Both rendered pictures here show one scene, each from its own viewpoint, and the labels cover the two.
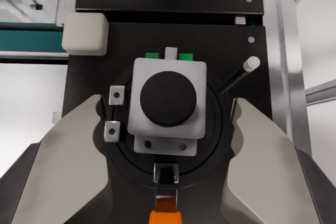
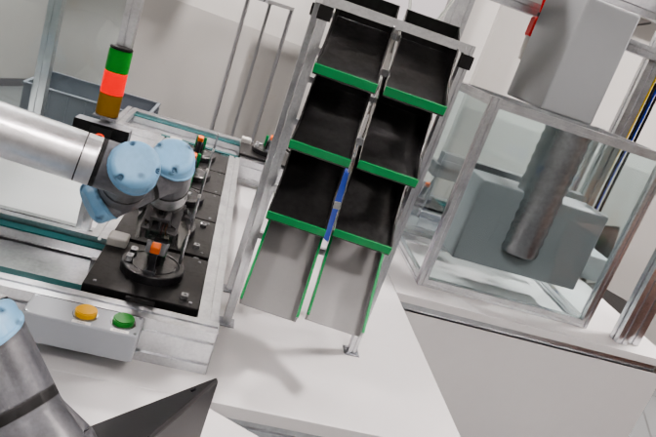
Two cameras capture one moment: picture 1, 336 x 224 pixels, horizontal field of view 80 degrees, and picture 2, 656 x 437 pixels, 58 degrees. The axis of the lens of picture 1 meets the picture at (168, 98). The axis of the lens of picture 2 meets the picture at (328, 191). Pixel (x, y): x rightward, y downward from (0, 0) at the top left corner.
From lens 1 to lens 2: 130 cm
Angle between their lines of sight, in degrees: 63
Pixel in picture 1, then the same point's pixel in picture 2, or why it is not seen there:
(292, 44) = (221, 271)
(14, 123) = (50, 269)
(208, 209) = (165, 295)
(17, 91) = (55, 260)
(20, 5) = (85, 225)
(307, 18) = not seen: hidden behind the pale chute
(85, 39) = (120, 237)
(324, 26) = not seen: hidden behind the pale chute
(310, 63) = (247, 311)
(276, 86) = (209, 279)
